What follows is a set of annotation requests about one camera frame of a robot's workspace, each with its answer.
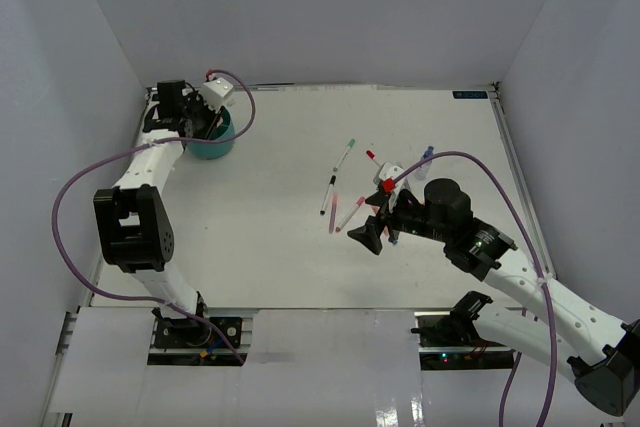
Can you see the teal round organizer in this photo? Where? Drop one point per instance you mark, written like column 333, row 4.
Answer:
column 220, row 136

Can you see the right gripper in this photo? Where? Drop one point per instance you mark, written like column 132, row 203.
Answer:
column 370, row 233

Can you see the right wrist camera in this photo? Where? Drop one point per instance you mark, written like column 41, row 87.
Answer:
column 387, row 171

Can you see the black capped marker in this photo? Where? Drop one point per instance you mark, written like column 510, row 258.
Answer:
column 327, row 196

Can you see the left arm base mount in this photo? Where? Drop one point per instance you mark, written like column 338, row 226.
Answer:
column 183, row 342

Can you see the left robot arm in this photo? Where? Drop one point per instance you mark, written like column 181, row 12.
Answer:
column 134, row 228

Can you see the red capped marker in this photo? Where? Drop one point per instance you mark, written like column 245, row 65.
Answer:
column 374, row 158

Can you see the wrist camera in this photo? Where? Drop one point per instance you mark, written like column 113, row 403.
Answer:
column 217, row 93
column 387, row 171

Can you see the blue spray bottle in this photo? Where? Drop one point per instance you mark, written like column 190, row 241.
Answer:
column 422, row 171

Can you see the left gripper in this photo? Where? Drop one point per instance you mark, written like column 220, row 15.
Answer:
column 213, row 116

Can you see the pink capped marker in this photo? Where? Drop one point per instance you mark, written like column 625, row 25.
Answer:
column 350, row 214

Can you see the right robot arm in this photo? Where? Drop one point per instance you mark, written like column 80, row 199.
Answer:
column 596, row 351

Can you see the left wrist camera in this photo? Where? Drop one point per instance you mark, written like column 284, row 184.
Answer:
column 217, row 93

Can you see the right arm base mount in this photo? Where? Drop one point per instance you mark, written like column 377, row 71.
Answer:
column 450, row 341

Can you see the green capped marker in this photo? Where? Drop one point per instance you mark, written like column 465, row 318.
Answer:
column 343, row 155

